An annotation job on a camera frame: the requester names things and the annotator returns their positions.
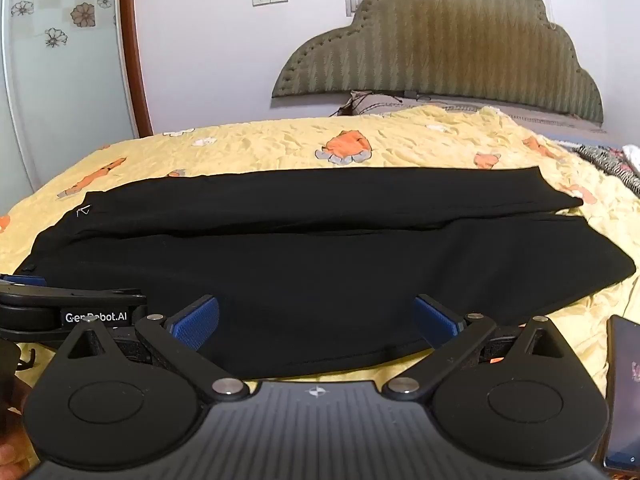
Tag black pants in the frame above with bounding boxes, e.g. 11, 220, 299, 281
21, 168, 636, 378

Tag person left hand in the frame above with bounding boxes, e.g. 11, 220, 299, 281
0, 376, 32, 480

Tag black smartphone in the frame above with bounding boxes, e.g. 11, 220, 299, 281
603, 315, 640, 474

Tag yellow carrot print quilt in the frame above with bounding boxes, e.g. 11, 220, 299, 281
1, 105, 639, 391

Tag floral wardrobe door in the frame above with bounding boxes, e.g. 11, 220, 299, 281
1, 0, 138, 194

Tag patterned clothes pile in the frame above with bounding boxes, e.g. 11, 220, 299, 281
570, 144, 640, 196

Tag olive padded headboard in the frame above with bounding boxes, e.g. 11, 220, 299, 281
272, 0, 604, 122

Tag brown wooden door frame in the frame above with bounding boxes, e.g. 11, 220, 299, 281
118, 0, 153, 138

